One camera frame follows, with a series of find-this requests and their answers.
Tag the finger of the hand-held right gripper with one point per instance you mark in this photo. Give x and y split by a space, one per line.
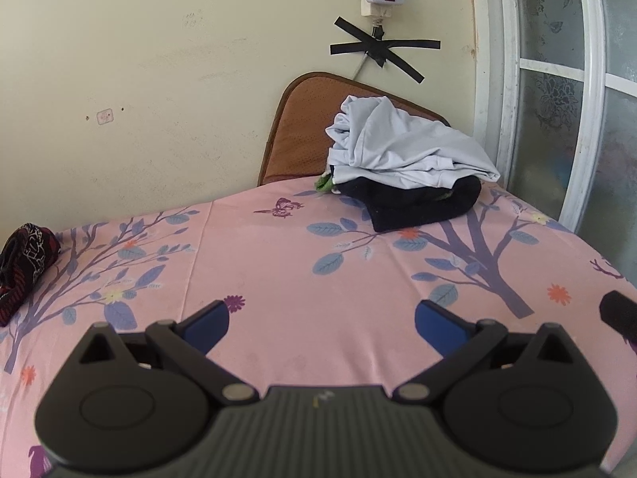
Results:
619 316

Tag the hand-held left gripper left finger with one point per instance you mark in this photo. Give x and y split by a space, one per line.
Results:
206 323

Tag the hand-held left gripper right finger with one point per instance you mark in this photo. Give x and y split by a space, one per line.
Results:
438 326

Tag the black garment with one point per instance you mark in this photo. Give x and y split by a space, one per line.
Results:
423 204

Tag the white garment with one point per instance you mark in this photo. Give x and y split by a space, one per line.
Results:
398 144

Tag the red black patterned cloth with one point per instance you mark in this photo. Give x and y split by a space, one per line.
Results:
27 264

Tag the pink floral bedsheet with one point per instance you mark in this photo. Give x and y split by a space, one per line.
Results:
298 269

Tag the green cloth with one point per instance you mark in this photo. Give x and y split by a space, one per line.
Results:
324 183

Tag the white framed frosted window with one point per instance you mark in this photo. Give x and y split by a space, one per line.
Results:
547 109

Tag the black tape strip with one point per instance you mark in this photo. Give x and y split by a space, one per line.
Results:
398 62
418 45

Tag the small wall sticker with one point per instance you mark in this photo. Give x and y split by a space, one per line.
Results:
105 117

